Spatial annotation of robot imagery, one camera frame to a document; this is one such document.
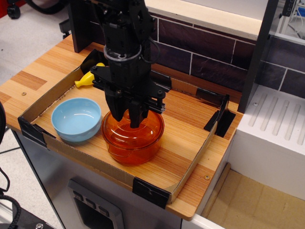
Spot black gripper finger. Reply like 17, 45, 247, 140
128, 100, 149, 128
105, 89, 130, 121

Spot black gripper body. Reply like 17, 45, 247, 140
90, 57, 166, 114

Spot orange transparent pot lid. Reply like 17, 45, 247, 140
102, 111, 164, 150

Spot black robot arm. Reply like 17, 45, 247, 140
90, 0, 166, 128

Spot orange transparent pot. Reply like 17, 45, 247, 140
102, 108, 165, 167

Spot yellow toy banana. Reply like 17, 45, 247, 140
74, 71, 95, 88

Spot light blue bowl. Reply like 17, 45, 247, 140
51, 98, 102, 142

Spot cardboard fence with black tape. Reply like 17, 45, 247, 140
18, 49, 236, 210

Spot grey oven control panel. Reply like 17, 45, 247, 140
68, 179, 124, 229

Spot white toy sink unit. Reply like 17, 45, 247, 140
228, 86, 305, 199

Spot black caster wheel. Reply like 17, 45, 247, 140
7, 5, 21, 19

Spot black cable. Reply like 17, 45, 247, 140
0, 102, 22, 229

